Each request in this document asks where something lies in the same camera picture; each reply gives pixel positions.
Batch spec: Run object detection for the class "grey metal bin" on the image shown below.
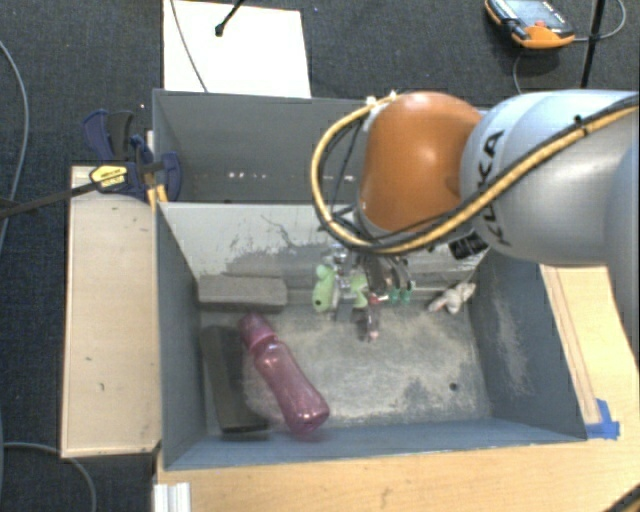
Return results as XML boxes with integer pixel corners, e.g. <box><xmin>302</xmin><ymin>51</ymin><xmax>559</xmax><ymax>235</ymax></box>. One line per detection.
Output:
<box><xmin>151</xmin><ymin>88</ymin><xmax>589</xmax><ymax>472</ymax></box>

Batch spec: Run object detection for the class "pink plastic bottle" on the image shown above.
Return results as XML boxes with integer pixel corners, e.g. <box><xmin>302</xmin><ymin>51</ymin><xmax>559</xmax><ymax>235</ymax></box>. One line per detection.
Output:
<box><xmin>236</xmin><ymin>313</ymin><xmax>332</xmax><ymax>437</ymax></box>

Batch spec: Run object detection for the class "pale wood flat board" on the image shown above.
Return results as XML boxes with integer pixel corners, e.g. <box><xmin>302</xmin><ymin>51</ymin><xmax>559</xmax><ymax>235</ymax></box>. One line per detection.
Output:
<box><xmin>59</xmin><ymin>165</ymin><xmax>164</xmax><ymax>459</ymax></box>

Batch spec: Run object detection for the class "dark green flat block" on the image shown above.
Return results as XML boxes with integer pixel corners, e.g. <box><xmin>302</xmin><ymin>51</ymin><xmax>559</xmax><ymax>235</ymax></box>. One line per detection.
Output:
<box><xmin>199</xmin><ymin>324</ymin><xmax>272</xmax><ymax>435</ymax></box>

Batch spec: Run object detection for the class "grey sponge block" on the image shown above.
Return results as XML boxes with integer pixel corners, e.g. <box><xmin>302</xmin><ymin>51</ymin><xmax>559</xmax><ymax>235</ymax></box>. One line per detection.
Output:
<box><xmin>196</xmin><ymin>274</ymin><xmax>289</xmax><ymax>315</ymax></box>

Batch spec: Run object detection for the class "green toy animal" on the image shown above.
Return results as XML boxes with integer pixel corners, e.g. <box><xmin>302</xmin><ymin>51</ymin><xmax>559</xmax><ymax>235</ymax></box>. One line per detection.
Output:
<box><xmin>311</xmin><ymin>263</ymin><xmax>370</xmax><ymax>314</ymax></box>

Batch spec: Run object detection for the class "white toy animal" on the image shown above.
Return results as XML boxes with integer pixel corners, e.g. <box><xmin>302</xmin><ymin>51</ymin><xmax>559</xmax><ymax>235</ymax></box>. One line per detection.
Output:
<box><xmin>426</xmin><ymin>280</ymin><xmax>478</xmax><ymax>316</ymax></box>

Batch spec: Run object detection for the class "black cylinder on white bracket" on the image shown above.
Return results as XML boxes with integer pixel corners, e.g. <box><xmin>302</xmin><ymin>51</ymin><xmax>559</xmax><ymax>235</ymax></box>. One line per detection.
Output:
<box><xmin>447</xmin><ymin>231</ymin><xmax>492</xmax><ymax>261</ymax></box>

